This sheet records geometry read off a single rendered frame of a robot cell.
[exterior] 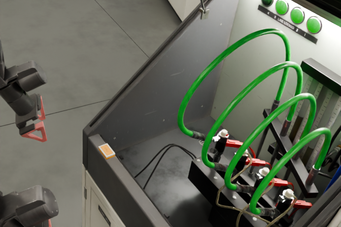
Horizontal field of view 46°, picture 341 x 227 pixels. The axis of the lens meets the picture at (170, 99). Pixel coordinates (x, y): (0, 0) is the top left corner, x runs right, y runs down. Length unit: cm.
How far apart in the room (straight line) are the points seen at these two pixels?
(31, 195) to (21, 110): 42
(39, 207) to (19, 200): 4
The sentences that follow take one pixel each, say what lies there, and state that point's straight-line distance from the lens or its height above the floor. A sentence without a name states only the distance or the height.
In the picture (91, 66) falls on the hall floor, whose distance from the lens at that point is 333.
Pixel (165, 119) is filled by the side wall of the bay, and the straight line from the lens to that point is 147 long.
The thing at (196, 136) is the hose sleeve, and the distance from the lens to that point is 104.
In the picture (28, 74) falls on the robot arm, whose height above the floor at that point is 120.
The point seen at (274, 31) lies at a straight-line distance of 102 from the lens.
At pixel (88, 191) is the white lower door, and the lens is 148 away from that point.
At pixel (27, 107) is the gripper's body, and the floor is 110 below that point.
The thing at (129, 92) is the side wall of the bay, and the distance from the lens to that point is 128.
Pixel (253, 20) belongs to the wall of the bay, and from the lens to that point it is 135.
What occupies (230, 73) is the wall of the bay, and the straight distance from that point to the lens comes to 148.
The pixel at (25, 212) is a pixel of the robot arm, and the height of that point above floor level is 120.
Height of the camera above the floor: 185
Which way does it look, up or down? 37 degrees down
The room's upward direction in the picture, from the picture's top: 9 degrees clockwise
